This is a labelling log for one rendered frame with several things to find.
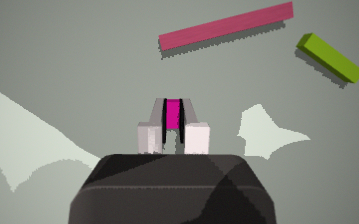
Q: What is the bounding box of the pink rod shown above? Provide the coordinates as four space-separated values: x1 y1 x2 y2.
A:
159 1 294 51

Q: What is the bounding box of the magenta rod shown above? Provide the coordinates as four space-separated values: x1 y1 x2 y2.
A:
167 99 180 128

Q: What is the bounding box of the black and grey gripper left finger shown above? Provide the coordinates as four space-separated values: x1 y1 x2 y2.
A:
137 98 167 154

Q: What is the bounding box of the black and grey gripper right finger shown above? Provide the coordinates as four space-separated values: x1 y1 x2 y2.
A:
179 98 210 154

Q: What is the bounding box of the lime green rectangular bar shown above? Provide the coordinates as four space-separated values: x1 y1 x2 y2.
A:
296 33 359 84

